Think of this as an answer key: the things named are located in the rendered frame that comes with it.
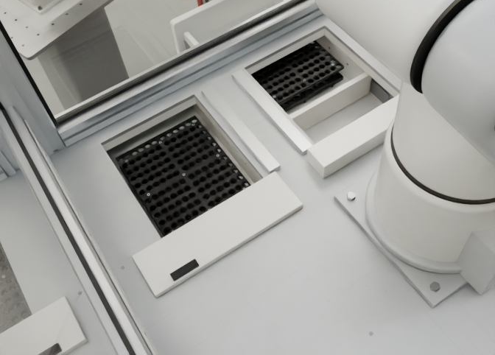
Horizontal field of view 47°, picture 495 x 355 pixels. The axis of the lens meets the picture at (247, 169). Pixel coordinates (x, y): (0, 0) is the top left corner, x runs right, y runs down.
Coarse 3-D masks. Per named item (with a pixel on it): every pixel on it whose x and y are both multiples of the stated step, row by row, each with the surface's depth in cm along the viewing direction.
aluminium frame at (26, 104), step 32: (0, 32) 81; (256, 32) 111; (0, 64) 85; (192, 64) 107; (224, 64) 112; (0, 96) 88; (32, 96) 92; (128, 96) 104; (160, 96) 108; (32, 128) 96; (64, 128) 100; (96, 128) 105; (32, 160) 84; (64, 224) 77; (96, 256) 75; (128, 320) 69
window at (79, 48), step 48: (0, 0) 80; (48, 0) 84; (96, 0) 88; (144, 0) 93; (192, 0) 99; (240, 0) 105; (288, 0) 113; (48, 48) 89; (96, 48) 95; (144, 48) 100; (192, 48) 107; (48, 96) 96; (96, 96) 102
